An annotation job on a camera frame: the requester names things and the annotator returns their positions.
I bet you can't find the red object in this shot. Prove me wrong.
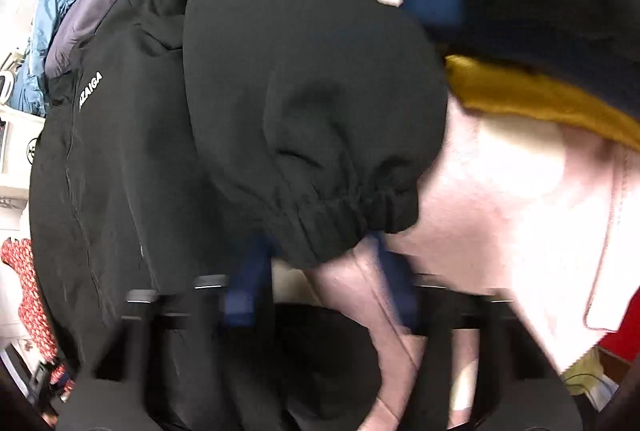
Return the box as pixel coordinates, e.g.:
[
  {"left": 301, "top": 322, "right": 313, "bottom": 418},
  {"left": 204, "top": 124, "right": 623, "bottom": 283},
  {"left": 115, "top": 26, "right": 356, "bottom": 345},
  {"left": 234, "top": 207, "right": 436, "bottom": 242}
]
[{"left": 596, "top": 330, "right": 638, "bottom": 374}]

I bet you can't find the black jacket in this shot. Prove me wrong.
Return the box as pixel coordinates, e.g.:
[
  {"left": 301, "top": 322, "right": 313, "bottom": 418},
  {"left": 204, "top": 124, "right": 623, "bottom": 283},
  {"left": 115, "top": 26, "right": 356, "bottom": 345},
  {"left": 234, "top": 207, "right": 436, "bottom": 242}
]
[{"left": 27, "top": 0, "right": 451, "bottom": 431}]

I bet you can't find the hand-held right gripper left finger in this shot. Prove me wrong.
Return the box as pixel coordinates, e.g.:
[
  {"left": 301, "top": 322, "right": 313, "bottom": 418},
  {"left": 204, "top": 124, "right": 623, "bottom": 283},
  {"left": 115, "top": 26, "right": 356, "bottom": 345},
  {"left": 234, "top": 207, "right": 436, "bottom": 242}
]
[{"left": 120, "top": 238, "right": 276, "bottom": 384}]

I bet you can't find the yellow green cloth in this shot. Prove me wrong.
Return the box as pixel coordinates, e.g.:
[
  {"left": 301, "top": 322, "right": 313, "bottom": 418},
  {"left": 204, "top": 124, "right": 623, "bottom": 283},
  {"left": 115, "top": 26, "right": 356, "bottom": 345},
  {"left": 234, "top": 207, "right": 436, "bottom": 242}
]
[{"left": 561, "top": 345, "right": 623, "bottom": 408}]

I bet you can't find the blue puffer jacket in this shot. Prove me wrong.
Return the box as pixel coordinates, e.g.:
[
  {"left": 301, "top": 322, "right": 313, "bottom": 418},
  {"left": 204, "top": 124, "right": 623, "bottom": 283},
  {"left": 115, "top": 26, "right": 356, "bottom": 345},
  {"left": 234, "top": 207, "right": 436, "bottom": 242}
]
[{"left": 10, "top": 0, "right": 131, "bottom": 118}]

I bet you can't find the pink blanket with white spots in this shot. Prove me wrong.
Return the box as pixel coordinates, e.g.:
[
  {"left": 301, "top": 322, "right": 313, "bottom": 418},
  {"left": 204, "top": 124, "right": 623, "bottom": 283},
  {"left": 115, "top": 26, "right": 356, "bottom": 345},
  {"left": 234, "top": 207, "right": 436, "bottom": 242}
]
[{"left": 265, "top": 0, "right": 632, "bottom": 431}]

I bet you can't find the white machine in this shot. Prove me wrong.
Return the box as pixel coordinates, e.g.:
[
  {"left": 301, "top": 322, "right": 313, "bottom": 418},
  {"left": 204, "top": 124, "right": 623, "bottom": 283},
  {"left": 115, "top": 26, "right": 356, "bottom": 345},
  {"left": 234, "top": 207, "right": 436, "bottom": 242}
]
[{"left": 0, "top": 70, "right": 47, "bottom": 208}]

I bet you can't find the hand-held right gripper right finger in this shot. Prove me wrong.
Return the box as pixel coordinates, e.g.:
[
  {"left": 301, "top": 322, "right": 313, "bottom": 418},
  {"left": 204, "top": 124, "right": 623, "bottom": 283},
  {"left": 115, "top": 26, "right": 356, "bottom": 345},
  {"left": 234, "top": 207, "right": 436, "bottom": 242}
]
[{"left": 370, "top": 233, "right": 523, "bottom": 384}]

